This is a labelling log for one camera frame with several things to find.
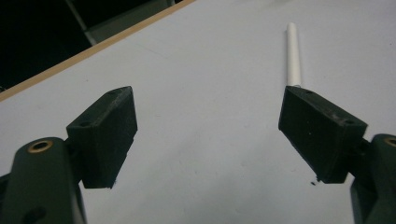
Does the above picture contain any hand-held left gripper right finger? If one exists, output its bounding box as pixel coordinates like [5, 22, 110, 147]
[277, 85, 369, 185]

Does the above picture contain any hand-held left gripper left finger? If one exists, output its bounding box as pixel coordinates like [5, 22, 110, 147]
[65, 85, 138, 189]

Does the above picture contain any white tube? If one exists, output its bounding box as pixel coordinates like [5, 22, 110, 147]
[286, 21, 303, 87]

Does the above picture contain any grey metal stand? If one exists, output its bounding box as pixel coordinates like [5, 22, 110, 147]
[64, 0, 177, 47]

